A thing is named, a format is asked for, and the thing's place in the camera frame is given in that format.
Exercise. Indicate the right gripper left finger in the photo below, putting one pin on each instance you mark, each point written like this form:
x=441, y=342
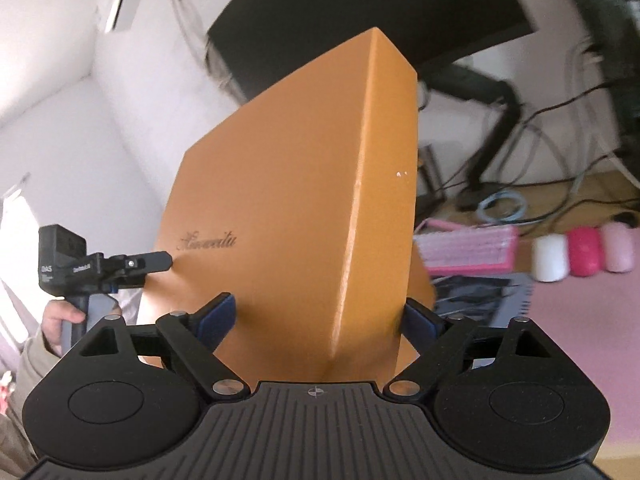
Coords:
x=191, y=340

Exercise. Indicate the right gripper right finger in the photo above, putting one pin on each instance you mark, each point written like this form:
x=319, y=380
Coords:
x=440, y=343

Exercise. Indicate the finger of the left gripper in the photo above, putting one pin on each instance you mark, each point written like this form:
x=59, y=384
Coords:
x=144, y=264

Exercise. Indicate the orange box lid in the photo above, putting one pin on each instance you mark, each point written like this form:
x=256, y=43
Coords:
x=301, y=206

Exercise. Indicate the person's left hand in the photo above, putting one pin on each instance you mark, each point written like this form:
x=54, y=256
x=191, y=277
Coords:
x=55, y=314

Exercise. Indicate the grey printed desk mat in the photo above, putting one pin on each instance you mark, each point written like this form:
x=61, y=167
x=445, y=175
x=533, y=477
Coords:
x=489, y=300

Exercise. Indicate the pink keyboard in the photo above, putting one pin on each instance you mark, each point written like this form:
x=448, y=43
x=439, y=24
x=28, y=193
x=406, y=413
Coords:
x=469, y=251

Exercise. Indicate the white computer mouse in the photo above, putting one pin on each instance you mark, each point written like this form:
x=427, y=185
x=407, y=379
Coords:
x=550, y=258

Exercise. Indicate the pink desk mat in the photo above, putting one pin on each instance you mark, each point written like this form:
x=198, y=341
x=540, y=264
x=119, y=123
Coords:
x=596, y=322

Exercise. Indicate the hot pink computer mouse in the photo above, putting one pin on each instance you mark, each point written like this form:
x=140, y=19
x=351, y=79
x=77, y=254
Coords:
x=585, y=252

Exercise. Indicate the light pink computer mouse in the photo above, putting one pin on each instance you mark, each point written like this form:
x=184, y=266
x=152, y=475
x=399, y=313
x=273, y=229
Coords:
x=618, y=247

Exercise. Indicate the black curved monitor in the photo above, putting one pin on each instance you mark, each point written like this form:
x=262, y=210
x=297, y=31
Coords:
x=263, y=41

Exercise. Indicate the black PC tower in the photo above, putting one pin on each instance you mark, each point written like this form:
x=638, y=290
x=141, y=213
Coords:
x=613, y=26

